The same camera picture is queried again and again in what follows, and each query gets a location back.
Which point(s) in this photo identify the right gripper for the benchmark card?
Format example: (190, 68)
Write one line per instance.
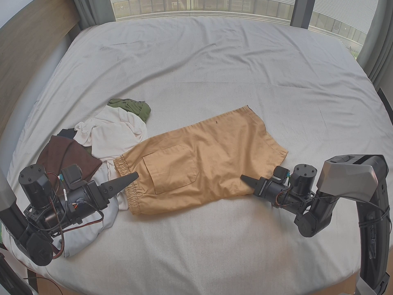
(271, 190)

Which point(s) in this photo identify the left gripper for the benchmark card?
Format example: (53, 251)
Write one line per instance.
(89, 198)

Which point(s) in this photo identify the tan shorts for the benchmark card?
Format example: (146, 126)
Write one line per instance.
(215, 158)

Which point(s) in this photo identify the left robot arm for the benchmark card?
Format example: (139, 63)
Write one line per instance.
(33, 180)

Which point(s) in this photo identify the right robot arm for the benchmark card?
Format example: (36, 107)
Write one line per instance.
(347, 174)

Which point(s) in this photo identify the brown garment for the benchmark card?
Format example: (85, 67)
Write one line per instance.
(70, 152)

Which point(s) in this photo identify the black garment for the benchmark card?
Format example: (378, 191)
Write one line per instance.
(66, 133)

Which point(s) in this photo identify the cream white garment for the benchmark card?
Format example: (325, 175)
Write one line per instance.
(107, 131)

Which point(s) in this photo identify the olive green garment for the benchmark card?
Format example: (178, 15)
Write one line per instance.
(135, 106)

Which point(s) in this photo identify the bed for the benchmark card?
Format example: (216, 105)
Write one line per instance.
(215, 57)

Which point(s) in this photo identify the window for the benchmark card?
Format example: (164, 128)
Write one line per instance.
(304, 5)

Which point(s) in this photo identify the grey-green curtain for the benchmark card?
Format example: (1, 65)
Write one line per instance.
(382, 26)
(92, 1)

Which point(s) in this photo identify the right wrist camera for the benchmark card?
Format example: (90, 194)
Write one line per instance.
(281, 172)

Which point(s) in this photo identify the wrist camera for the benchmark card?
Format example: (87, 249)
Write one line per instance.
(281, 172)
(73, 174)

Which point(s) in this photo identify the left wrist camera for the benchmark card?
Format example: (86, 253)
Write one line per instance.
(73, 174)

